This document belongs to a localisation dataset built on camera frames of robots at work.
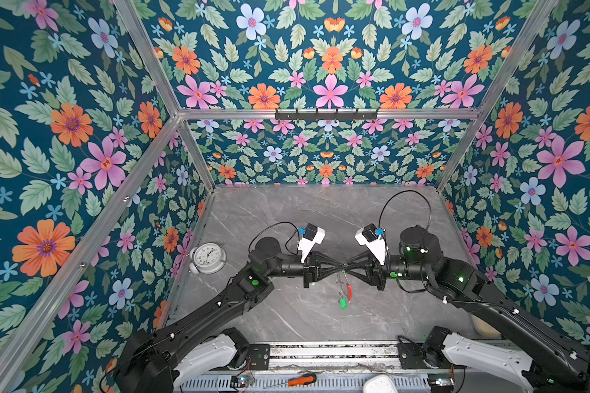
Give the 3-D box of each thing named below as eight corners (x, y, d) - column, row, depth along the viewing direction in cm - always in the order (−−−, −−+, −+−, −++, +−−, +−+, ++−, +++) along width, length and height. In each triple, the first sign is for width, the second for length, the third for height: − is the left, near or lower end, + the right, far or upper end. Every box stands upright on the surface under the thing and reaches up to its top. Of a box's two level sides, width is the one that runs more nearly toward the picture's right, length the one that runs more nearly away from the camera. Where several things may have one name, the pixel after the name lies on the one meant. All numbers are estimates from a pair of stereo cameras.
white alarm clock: (189, 275, 93) (183, 269, 89) (198, 249, 100) (193, 242, 96) (223, 275, 93) (219, 269, 89) (229, 249, 100) (226, 242, 96)
